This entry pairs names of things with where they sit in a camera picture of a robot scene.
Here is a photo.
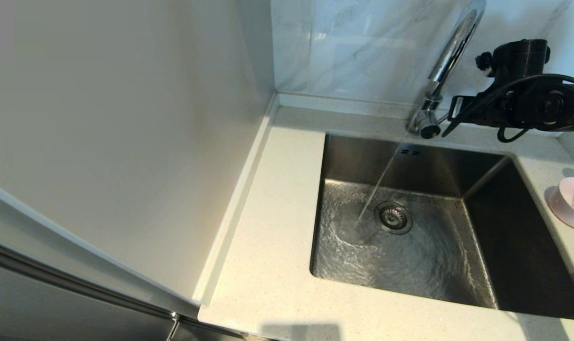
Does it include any steel bar door handle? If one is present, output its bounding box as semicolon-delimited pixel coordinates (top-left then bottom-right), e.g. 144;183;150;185
0;230;247;341

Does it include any chrome gooseneck faucet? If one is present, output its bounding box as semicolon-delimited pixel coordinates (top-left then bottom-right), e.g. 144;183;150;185
406;0;487;140

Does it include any round metal drain strainer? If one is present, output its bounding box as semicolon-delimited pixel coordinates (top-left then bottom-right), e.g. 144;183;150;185
374;202;414;235

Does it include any pink bowl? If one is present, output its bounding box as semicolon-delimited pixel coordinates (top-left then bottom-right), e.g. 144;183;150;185
548;177;574;232

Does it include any stainless steel sink basin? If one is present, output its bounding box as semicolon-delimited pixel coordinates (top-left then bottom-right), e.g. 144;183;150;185
309;132;574;319

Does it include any white grey appliance door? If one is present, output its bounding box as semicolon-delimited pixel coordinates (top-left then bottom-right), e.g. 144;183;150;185
0;167;249;341

